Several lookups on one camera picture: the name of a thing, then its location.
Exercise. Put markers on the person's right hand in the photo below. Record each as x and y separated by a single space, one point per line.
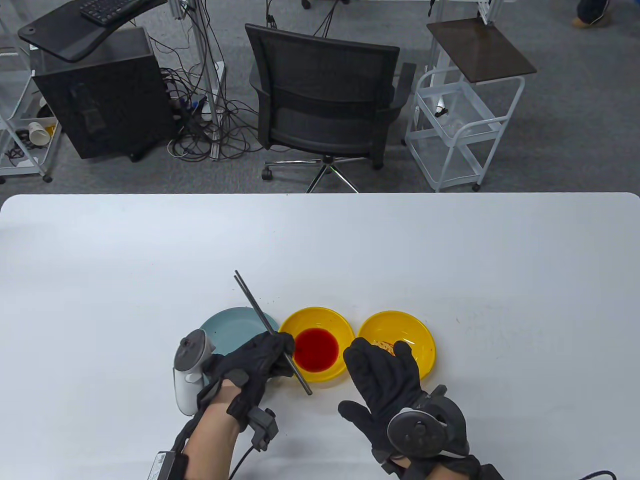
385 380

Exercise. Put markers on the person's left hand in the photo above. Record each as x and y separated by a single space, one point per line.
250 360

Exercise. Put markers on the pale dumpling with red sauce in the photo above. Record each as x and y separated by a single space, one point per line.
384 346

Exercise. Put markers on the black chopstick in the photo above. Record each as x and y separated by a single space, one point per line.
252 297
249 298

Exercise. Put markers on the red soy sauce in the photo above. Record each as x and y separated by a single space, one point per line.
320 350

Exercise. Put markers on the person's right forearm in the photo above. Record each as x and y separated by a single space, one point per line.
450 470

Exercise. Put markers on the black labelled left forearm pack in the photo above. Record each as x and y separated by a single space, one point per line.
167 467

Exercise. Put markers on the person's left forearm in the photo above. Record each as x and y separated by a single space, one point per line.
210 440

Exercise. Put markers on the yellow dumpling bowl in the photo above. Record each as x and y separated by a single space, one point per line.
400 322

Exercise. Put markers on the yellow sauce bowl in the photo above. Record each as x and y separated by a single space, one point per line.
320 316

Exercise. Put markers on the teal plate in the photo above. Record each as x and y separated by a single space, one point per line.
230 325

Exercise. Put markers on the grey white right hand controller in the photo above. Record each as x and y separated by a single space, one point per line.
415 432

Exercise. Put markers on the grey white hand controller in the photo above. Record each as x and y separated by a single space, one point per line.
187 390
415 432

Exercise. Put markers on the grey white left hand controller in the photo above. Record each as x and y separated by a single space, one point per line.
187 390

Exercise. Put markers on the white power strip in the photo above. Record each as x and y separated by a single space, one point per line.
219 75

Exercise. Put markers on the black computer tower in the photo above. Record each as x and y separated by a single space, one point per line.
100 110

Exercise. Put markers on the black mesh office chair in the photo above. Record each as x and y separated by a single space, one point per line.
320 75

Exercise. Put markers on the white paper cup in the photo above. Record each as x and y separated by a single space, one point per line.
37 132

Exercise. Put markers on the brown side table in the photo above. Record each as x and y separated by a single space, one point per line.
480 50

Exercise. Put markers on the black keyboard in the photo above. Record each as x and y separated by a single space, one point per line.
107 9

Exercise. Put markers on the black desk board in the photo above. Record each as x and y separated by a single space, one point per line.
55 35

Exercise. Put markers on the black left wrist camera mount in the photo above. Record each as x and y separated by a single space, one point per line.
262 427

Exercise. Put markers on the aluminium frame post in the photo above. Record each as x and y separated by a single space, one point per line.
207 75

